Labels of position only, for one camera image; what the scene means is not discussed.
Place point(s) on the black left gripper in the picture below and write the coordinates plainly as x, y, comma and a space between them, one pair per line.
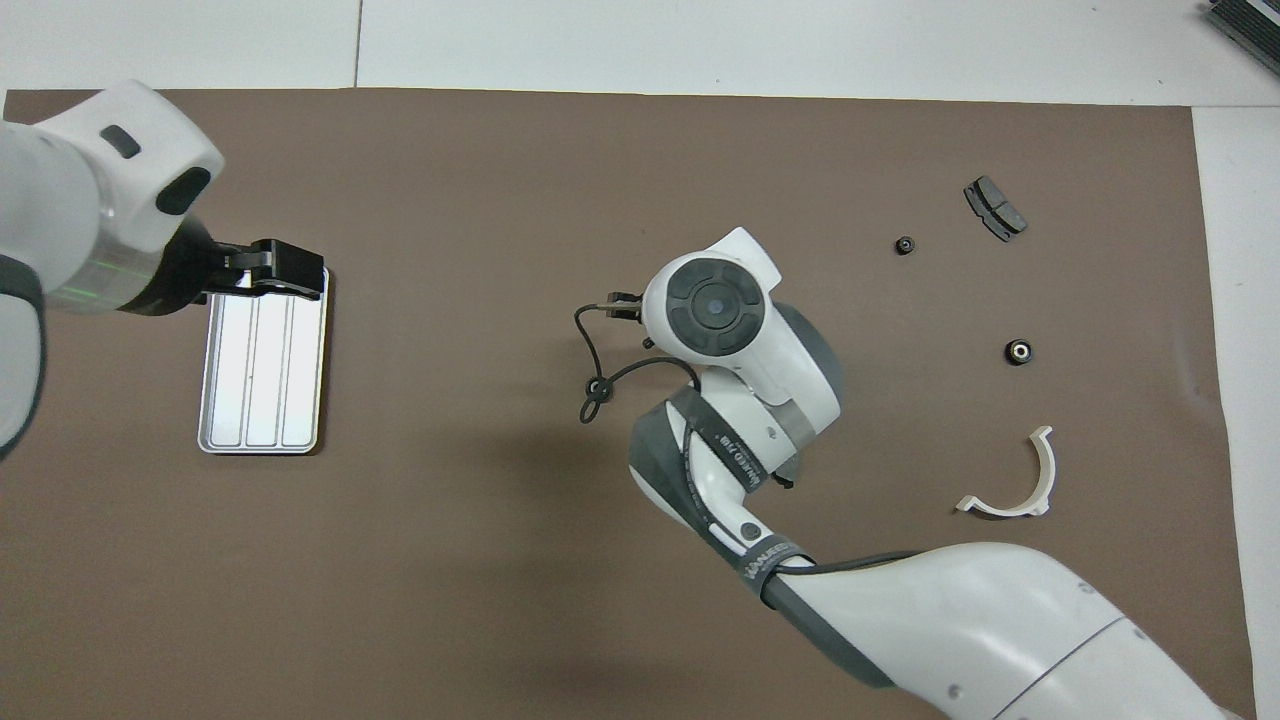
185, 270

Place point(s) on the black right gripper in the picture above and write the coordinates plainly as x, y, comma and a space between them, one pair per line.
630, 305

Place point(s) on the black bearing gear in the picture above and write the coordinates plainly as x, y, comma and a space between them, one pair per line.
1018, 351
904, 245

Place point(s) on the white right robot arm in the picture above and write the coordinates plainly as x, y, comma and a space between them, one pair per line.
760, 400

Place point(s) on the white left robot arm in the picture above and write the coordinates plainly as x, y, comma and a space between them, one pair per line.
90, 180

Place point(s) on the silver metal tray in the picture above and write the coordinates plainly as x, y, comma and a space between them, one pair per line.
260, 380

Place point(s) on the brown table mat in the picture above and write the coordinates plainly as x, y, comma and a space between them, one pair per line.
450, 560

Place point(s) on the grey ribbed device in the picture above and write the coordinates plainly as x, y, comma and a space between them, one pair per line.
1255, 25

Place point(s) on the white curved plastic bracket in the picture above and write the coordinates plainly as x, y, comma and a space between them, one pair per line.
1005, 510

